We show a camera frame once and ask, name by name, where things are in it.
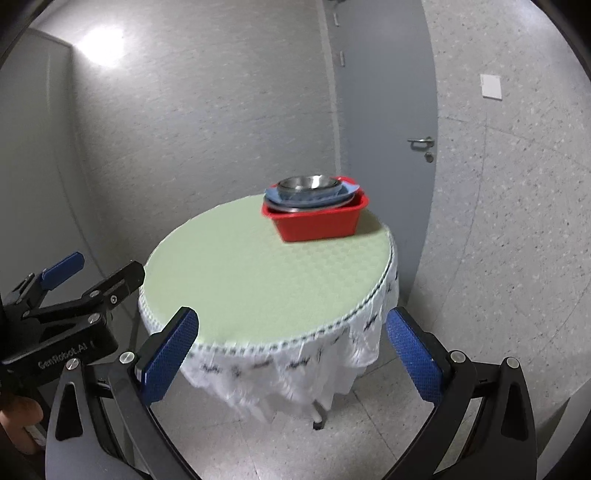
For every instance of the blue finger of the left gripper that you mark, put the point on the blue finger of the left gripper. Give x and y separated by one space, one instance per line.
32 290
94 302

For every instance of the round table with tablecloth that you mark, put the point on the round table with tablecloth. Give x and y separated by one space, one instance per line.
283 327

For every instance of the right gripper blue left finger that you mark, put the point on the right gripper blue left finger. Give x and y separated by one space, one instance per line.
143 381

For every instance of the blue square plastic plate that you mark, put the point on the blue square plastic plate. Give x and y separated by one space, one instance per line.
345 192

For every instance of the red plastic basin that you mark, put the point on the red plastic basin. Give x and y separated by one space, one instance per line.
320 223

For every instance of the white wall switch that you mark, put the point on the white wall switch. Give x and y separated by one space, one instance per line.
491 87

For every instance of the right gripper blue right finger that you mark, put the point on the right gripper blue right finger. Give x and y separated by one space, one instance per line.
440 380

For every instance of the person's left hand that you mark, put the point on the person's left hand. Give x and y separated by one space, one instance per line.
18 413

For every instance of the metal door handle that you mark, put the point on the metal door handle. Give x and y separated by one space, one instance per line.
422 144

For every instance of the grey door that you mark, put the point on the grey door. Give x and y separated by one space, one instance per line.
386 87

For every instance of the large steel bowl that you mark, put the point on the large steel bowl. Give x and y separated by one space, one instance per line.
283 209

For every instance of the white counter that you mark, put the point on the white counter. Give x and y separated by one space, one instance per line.
565 440

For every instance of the fluted steel bowl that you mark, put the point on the fluted steel bowl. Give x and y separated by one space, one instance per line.
308 184

